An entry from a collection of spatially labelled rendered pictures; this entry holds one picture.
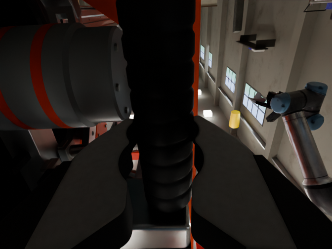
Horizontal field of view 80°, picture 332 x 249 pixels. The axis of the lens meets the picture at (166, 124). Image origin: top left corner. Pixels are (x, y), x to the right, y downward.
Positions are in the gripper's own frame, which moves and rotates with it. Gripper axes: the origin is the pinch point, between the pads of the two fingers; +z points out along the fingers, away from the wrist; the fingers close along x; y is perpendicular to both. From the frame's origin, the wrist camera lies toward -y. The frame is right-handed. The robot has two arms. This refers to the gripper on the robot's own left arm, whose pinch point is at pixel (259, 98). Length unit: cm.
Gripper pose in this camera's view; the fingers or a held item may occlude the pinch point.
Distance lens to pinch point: 125.5
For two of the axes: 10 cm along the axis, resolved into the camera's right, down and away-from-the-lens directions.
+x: -9.6, 0.7, -2.8
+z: -2.8, -4.7, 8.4
